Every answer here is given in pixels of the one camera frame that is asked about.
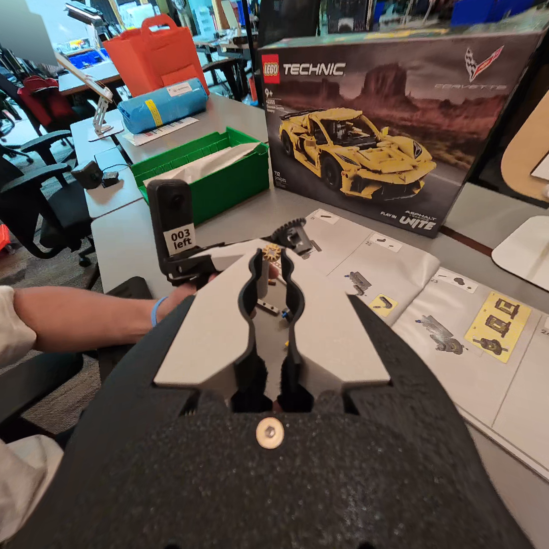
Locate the wooden document board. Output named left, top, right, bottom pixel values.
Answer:
left=501, top=92, right=549, bottom=202

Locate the person's left hand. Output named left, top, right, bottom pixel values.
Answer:
left=164, top=274, right=220, bottom=315

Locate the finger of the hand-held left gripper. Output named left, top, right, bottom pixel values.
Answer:
left=188, top=237, right=276, bottom=274

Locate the black office chair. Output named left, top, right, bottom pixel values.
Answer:
left=0, top=131, right=97, bottom=268

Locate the lego set box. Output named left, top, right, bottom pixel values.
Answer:
left=257, top=29, right=547, bottom=238

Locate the green plastic bin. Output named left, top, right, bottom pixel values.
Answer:
left=131, top=127, right=270, bottom=226

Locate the barcode paper sheet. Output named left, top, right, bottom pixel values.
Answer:
left=122, top=116, right=200, bottom=147

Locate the person's left forearm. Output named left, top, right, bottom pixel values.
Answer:
left=13, top=285, right=172, bottom=353

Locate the red office chair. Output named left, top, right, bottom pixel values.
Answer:
left=17, top=75, right=78, bottom=129

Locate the instruction booklet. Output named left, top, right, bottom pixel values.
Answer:
left=300, top=209, right=549, bottom=481

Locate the red plastic tote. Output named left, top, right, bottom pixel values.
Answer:
left=103, top=14, right=210, bottom=98

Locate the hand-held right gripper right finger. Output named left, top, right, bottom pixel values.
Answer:
left=277, top=248, right=392, bottom=412

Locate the white paper bag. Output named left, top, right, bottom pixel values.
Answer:
left=144, top=142, right=261, bottom=189

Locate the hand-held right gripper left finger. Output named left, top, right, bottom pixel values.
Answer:
left=154, top=248, right=272, bottom=412

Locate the blue cylinder roll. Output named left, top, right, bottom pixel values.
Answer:
left=118, top=78, right=209, bottom=134

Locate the grey lego differential gear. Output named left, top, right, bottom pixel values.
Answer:
left=271, top=217, right=316, bottom=258

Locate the white shirt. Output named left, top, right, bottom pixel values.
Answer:
left=0, top=285, right=65, bottom=543

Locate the small black device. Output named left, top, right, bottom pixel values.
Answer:
left=71, top=161, right=104, bottom=189

